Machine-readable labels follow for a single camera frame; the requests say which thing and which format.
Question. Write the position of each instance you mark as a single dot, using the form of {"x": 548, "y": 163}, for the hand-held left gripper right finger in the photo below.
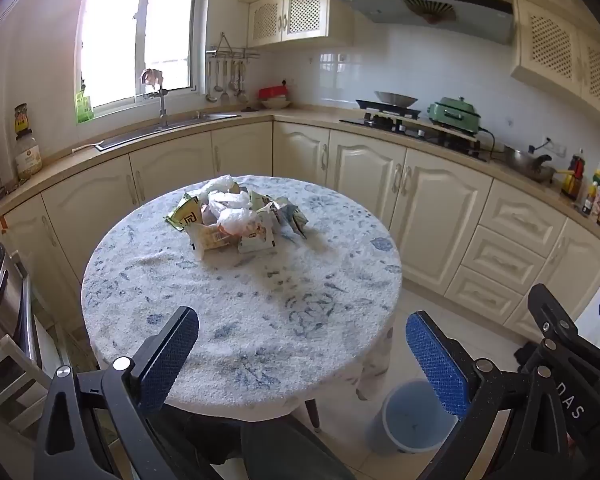
{"x": 432, "y": 360}

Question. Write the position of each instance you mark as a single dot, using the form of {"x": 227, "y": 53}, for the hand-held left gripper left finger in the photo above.
{"x": 165, "y": 360}

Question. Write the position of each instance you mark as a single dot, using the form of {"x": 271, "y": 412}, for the grey plastic bin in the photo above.
{"x": 410, "y": 420}

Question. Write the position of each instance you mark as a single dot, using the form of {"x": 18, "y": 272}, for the red-white wrapper with bread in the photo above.
{"x": 212, "y": 240}

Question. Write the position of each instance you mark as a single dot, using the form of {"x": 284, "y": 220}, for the small green snack packet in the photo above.
{"x": 185, "y": 212}

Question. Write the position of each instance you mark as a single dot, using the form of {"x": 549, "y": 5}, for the clear red-print plastic bag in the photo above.
{"x": 230, "y": 210}

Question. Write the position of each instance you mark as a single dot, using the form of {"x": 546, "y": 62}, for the green transparent bag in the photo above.
{"x": 282, "y": 212}

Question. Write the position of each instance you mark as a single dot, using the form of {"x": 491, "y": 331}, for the round table with floral cloth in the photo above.
{"x": 250, "y": 300}

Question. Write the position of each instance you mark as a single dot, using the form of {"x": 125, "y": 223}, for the dark sauce bottle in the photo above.
{"x": 574, "y": 175}

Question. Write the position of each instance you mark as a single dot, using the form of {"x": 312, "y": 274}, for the white shelf rack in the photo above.
{"x": 10, "y": 385}

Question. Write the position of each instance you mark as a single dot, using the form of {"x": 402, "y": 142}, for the dark grey chair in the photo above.
{"x": 295, "y": 452}

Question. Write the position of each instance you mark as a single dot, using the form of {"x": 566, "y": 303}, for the wooden board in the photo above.
{"x": 450, "y": 132}

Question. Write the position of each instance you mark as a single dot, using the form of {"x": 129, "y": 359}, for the cream lower cabinets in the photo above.
{"x": 360, "y": 170}

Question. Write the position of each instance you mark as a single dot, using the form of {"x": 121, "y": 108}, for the green electric cooker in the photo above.
{"x": 452, "y": 112}

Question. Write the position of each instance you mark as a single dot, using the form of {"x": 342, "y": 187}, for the black gas hob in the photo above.
{"x": 415, "y": 132}

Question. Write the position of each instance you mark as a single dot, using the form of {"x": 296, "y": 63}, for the glass jar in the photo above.
{"x": 29, "y": 157}

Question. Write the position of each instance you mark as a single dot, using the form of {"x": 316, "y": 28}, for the metal faucet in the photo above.
{"x": 162, "y": 105}

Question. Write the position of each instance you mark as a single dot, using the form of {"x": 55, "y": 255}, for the shallow metal wok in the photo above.
{"x": 396, "y": 97}

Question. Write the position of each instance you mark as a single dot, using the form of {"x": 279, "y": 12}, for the green dish soap bottle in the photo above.
{"x": 84, "y": 107}

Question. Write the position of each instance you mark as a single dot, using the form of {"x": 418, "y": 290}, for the large lattice door cabinet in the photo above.
{"x": 560, "y": 45}

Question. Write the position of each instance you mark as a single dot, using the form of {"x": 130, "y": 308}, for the beige countertop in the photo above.
{"x": 305, "y": 115}

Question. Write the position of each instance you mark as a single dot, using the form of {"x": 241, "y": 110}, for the white bowl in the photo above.
{"x": 276, "y": 104}

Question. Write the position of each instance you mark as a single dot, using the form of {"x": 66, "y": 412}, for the yellow-label bottle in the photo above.
{"x": 22, "y": 120}

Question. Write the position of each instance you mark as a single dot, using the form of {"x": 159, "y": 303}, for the pink cloth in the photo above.
{"x": 151, "y": 76}

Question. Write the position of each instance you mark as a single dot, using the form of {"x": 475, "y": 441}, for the hanging metal utensils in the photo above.
{"x": 225, "y": 82}

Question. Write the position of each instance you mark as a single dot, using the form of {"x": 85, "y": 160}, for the red container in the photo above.
{"x": 274, "y": 93}

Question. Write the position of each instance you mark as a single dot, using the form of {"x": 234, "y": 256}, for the metal utensil rack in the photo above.
{"x": 230, "y": 52}

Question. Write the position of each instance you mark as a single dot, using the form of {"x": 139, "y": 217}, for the grey range hood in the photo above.
{"x": 430, "y": 7}

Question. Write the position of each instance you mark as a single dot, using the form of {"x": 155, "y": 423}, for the kitchen window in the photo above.
{"x": 135, "y": 30}

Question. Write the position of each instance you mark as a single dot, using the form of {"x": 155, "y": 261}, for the small lattice door cabinet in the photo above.
{"x": 290, "y": 15}

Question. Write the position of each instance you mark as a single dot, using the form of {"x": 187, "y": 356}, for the white wall outlet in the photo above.
{"x": 555, "y": 146}

